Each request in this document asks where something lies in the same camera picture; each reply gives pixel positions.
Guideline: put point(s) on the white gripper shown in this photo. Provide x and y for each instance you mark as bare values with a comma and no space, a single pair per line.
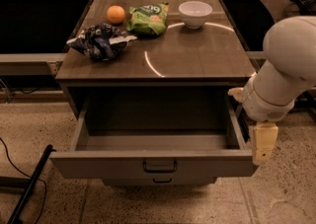
264,107

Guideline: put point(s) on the grey top drawer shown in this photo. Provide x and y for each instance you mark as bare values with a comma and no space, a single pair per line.
130,137

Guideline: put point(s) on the grey drawer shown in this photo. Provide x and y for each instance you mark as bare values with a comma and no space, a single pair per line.
130,137
158,182

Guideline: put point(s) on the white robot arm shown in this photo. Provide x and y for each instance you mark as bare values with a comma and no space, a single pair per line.
289,48

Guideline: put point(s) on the grey bottom drawer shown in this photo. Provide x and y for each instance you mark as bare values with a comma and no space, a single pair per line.
158,182

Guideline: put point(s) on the grey drawer cabinet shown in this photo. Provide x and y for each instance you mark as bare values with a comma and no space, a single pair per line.
179,62

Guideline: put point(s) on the white bowl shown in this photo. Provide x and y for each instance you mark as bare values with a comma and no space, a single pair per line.
194,13

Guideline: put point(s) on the green snack bag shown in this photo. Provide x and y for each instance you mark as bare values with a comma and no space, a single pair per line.
148,20

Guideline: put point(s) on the blue crumpled chip bag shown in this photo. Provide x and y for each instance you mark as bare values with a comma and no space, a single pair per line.
101,42

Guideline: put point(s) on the orange fruit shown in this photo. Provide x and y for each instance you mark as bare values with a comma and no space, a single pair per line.
115,14

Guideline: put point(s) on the black metal stand leg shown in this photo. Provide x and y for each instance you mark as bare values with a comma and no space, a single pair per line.
26,185

